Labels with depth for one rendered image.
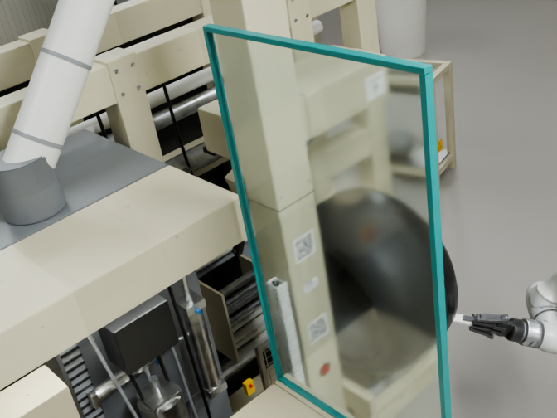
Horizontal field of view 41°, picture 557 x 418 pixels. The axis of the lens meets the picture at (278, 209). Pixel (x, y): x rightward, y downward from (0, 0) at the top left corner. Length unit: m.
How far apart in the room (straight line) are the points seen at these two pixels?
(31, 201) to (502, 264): 3.19
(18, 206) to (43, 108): 0.24
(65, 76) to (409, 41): 5.98
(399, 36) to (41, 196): 6.00
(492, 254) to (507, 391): 1.12
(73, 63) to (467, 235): 3.36
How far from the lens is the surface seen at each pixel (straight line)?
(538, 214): 4.96
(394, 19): 7.48
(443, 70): 5.07
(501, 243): 4.68
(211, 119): 2.27
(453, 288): 2.31
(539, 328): 2.55
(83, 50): 1.83
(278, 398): 1.95
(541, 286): 2.66
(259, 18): 1.76
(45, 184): 1.83
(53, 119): 1.82
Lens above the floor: 2.62
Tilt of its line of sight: 30 degrees down
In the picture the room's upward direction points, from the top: 10 degrees counter-clockwise
